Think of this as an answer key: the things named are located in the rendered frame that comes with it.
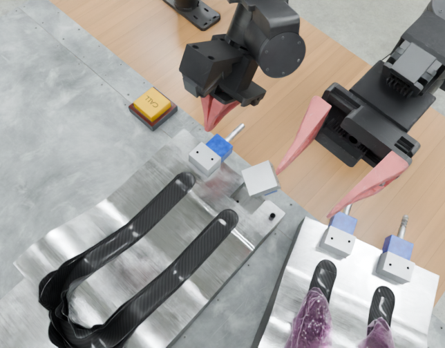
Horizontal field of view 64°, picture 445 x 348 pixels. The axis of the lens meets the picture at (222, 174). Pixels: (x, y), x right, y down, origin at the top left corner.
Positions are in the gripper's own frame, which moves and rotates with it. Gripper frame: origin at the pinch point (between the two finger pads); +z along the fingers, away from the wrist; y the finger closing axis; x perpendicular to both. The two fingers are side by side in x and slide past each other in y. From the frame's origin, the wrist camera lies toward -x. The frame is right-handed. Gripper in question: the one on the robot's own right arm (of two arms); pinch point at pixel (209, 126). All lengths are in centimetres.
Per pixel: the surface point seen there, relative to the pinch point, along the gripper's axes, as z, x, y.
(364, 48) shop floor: 11, 175, -12
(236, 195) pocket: 13.3, 6.5, 7.9
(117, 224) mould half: 20.7, -11.1, -4.0
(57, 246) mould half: 21.8, -21.1, -6.7
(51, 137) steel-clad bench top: 25.2, -3.0, -33.3
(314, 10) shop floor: 7, 178, -50
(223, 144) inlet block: 7.0, 8.5, 0.2
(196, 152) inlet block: 8.8, 3.7, -2.2
